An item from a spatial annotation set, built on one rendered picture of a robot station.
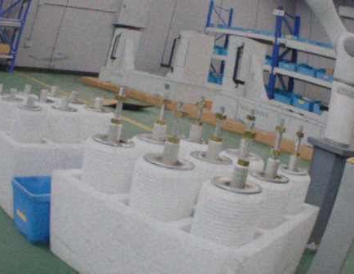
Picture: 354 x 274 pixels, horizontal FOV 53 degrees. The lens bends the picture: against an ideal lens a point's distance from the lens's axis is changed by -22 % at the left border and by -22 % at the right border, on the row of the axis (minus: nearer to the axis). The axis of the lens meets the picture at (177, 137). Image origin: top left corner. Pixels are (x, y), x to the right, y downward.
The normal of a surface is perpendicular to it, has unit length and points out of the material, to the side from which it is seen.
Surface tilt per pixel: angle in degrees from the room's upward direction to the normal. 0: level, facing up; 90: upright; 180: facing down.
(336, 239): 90
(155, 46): 90
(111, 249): 90
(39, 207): 92
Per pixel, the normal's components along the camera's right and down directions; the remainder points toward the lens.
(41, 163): 0.76, 0.25
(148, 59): 0.59, 0.24
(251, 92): -0.78, -0.07
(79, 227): -0.58, 0.00
